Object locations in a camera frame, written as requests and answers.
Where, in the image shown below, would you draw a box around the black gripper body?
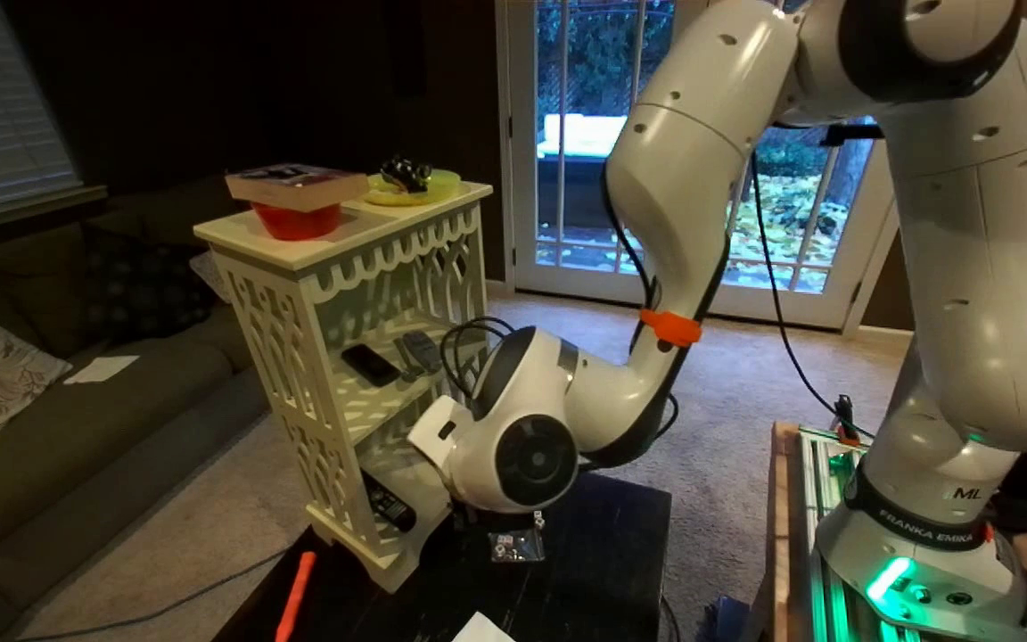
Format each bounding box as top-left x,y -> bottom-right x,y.
406,458 -> 466,529

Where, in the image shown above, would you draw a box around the white lattice shelf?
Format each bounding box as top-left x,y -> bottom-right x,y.
188,179 -> 509,595

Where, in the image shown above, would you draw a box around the long black remote control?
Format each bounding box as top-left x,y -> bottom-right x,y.
356,471 -> 422,534

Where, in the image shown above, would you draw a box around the small printed packet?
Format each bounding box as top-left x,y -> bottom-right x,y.
487,529 -> 551,566

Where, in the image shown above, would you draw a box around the grey remote control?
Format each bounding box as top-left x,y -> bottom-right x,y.
397,330 -> 446,374

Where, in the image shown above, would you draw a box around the white paper on table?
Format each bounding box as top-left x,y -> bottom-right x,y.
450,610 -> 517,642

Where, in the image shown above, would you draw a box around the red marker pen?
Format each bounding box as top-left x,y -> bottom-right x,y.
271,547 -> 320,642

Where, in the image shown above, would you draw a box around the red bowl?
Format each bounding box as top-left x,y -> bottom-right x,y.
251,199 -> 345,243

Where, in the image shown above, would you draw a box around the yellow-green plate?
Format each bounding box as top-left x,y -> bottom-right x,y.
364,169 -> 466,211

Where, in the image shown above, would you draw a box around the light couch pillow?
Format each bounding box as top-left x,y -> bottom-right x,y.
188,248 -> 239,307

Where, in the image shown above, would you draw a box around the black object on plate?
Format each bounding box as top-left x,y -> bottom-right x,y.
376,155 -> 435,195

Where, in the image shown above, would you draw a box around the blue object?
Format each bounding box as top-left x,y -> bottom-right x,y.
699,594 -> 761,642

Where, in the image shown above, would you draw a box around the white glass french door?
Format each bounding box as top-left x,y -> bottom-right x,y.
493,0 -> 904,333

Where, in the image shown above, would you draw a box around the flat printed cardboard box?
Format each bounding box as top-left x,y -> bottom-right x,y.
223,161 -> 372,211

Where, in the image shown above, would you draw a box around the olive fabric couch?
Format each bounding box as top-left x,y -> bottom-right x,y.
0,211 -> 275,642

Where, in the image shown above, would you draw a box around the dark couch cushion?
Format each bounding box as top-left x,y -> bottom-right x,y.
78,224 -> 223,349

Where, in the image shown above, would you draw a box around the small white paper sheet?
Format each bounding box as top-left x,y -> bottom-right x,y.
60,355 -> 143,390

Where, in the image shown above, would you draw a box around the black red clamp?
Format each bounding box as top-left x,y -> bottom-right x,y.
829,390 -> 862,451

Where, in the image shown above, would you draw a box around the window blinds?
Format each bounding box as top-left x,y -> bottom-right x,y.
0,0 -> 109,236

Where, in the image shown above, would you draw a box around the orange cable clip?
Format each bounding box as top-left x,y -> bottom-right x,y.
636,307 -> 708,355

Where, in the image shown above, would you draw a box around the wooden robot mount table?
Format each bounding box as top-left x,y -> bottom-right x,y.
761,418 -> 1027,642

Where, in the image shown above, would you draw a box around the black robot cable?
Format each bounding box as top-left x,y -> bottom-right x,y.
440,117 -> 885,451

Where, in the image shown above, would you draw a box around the black camera boom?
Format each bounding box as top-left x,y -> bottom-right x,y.
775,114 -> 887,150

